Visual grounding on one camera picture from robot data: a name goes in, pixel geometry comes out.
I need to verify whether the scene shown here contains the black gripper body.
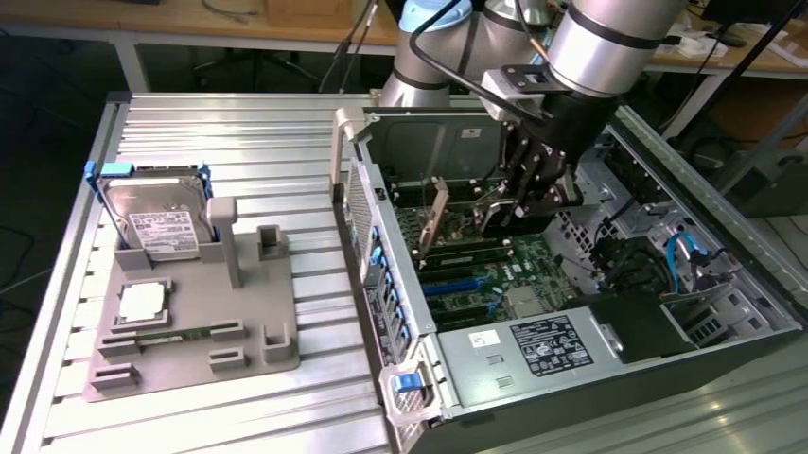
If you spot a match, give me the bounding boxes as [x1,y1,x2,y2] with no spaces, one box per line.
[503,89,622,165]

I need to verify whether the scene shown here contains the graphics card with metal bracket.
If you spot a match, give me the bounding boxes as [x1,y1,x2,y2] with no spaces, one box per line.
[419,177,551,260]

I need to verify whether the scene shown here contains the grey metal disk bay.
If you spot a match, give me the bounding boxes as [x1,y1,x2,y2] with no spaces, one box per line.
[547,146,636,266]

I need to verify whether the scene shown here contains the green motherboard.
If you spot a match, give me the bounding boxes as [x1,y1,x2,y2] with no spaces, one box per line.
[395,182,599,332]

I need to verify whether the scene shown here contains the open black PC case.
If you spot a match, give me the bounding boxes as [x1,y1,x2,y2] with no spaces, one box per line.
[332,106,808,454]

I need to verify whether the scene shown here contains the black installed RAM stick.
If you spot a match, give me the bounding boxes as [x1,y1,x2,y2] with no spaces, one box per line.
[420,247,508,272]

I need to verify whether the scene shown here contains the silver chipset heatsink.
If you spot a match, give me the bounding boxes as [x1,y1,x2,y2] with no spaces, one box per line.
[504,288,546,319]

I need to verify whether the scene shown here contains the blue expansion slot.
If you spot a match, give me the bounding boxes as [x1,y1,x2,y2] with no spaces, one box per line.
[424,278,480,298]

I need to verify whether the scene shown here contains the cluttered wooden desk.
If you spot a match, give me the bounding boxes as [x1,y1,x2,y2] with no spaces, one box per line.
[640,13,808,139]

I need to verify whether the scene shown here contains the black expansion slot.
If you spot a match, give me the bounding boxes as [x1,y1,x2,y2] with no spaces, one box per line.
[435,305,493,328]

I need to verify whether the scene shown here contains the black fan shroud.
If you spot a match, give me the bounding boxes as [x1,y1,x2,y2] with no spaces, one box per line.
[567,291,698,365]

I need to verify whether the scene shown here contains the grey power supply unit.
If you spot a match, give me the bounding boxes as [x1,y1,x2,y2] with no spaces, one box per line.
[435,309,626,410]

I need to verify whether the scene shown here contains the hard disk with blue carrier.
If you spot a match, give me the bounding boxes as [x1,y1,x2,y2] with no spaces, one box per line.
[83,159,217,265]

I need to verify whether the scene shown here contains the wooden desk with white legs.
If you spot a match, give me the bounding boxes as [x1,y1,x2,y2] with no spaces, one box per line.
[0,0,401,94]

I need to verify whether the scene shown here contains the grey parts rack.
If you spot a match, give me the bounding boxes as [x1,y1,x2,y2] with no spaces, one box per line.
[81,196,302,404]

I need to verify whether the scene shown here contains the green RAM stick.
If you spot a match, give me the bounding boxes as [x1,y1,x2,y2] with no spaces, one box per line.
[136,327,214,345]

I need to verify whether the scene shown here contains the silver CPU chip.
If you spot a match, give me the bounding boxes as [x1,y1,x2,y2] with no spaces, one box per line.
[120,285,172,325]

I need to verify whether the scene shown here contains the black wire bundle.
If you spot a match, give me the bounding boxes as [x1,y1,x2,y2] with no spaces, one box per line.
[591,236,666,295]

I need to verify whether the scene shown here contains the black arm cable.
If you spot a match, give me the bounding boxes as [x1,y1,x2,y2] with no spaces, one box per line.
[409,0,555,126]

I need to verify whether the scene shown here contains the blue wire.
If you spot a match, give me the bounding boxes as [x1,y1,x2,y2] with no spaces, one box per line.
[660,226,704,298]

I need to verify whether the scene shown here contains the black hanging cable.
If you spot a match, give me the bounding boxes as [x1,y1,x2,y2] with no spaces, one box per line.
[319,0,381,94]

